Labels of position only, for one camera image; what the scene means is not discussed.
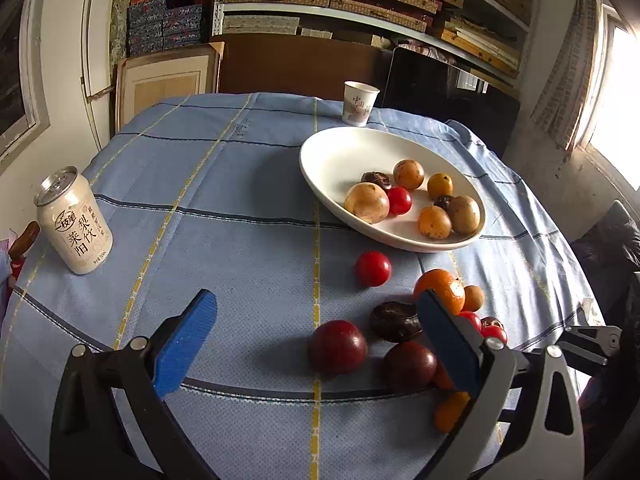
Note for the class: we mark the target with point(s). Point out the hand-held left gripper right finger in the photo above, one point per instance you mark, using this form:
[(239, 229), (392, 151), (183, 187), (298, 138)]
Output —
[(447, 340)]

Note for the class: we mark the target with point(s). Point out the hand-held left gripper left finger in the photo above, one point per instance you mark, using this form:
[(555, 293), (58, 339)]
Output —
[(185, 345)]

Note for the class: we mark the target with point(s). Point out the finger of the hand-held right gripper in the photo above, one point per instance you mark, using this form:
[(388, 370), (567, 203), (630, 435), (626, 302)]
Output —
[(600, 341)]

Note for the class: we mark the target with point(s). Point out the purple passion fruit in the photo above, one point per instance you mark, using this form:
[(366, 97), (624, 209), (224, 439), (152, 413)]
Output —
[(337, 346), (410, 366)]

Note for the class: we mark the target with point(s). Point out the dark brown water chestnut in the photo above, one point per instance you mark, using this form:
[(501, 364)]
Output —
[(442, 202), (491, 321), (395, 321), (375, 178)]

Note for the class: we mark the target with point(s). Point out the small brown longan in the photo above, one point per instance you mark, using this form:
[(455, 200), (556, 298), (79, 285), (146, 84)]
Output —
[(474, 298)]

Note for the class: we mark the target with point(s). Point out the yellow-orange round fruit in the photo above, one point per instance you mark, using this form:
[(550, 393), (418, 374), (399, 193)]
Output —
[(434, 221), (440, 185), (447, 412), (408, 174)]

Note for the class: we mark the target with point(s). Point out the brownish tan round fruit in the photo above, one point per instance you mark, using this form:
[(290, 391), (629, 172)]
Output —
[(464, 214)]

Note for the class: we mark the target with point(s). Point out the large tan passion fruit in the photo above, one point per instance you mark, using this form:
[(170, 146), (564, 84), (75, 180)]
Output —
[(366, 202)]

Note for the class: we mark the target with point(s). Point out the white oval plate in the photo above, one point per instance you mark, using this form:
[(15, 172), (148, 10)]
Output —
[(340, 160)]

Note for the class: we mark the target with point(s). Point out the black jacket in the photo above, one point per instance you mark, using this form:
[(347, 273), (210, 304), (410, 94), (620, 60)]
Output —
[(610, 255)]

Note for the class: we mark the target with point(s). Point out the blue plaid tablecloth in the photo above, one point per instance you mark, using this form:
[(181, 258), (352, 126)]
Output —
[(225, 260)]

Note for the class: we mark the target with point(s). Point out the white drink can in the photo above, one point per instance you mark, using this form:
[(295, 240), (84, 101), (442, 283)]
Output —
[(75, 230)]

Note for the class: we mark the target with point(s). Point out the wooden chair knob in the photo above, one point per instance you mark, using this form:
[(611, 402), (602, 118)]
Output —
[(25, 240)]

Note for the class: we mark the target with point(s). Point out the bright window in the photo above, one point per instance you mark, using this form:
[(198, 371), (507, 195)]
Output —
[(620, 100)]

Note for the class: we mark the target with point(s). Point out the white paper cup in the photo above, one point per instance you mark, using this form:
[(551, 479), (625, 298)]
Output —
[(360, 105)]

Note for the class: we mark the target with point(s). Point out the black screen panel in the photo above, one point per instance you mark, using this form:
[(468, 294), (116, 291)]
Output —
[(430, 85)]

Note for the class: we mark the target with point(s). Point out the patterned curtain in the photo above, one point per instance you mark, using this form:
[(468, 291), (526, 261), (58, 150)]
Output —
[(565, 85)]

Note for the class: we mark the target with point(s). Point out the wooden framed panel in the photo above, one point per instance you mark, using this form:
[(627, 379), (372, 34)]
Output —
[(165, 85)]

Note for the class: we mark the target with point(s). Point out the brown wooden board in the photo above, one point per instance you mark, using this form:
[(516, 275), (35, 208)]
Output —
[(290, 70)]

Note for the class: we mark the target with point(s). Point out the stack of blue patterned boxes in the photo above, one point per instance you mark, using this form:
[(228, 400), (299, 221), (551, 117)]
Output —
[(150, 25)]

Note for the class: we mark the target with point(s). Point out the white leaning board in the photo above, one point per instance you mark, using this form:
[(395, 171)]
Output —
[(92, 35)]

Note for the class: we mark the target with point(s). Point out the green marble slab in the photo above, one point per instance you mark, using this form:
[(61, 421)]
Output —
[(120, 15)]

